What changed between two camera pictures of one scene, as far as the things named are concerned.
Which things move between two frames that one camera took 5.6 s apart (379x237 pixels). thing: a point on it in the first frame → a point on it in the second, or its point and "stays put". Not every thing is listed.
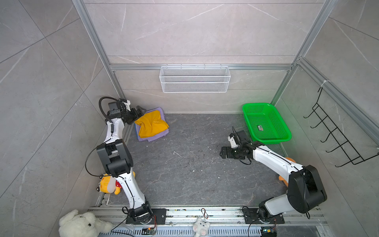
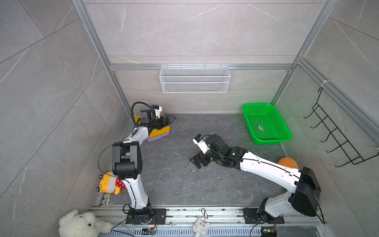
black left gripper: [134, 114] → [167, 120]
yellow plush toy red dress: [108, 184] stays put
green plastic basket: [264, 125] stays put
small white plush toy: [200, 227] stays put
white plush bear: [83, 224] stays put
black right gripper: [229, 154] → [201, 156]
